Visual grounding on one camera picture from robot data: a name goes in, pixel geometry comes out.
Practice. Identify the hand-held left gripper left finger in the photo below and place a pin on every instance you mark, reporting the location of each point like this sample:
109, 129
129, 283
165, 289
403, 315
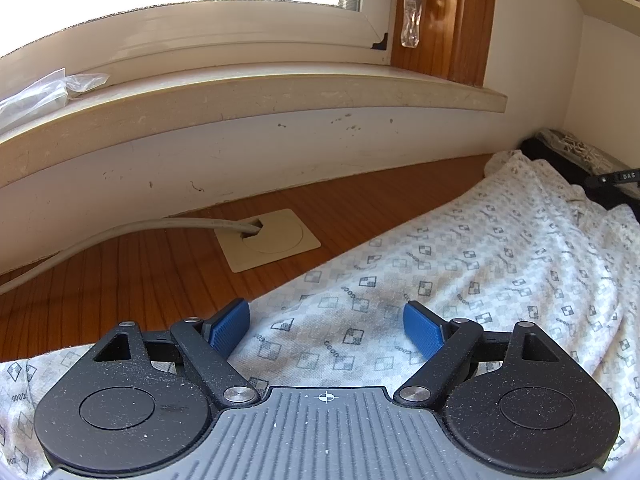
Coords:
230, 327

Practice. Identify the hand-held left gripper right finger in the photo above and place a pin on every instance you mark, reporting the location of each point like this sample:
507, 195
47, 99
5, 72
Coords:
422, 330

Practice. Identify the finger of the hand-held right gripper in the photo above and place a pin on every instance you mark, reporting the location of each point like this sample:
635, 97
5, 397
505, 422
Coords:
602, 180

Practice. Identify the white checker-print garment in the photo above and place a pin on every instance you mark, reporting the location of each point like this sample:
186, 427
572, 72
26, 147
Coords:
475, 260

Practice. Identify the grey printed folded cloth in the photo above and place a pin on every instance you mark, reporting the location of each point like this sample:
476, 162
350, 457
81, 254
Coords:
575, 146

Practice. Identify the black cloth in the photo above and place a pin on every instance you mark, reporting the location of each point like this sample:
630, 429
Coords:
545, 155

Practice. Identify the beige window sill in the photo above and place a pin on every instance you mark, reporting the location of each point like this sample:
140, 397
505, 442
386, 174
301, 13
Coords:
250, 105

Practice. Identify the brown wooden window trim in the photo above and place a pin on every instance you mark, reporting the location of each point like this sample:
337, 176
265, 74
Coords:
450, 15

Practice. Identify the clear plastic bag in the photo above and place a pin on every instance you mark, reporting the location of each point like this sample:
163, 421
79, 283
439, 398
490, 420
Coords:
35, 97

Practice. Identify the cream wall shelf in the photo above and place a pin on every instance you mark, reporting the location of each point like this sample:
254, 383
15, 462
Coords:
610, 5

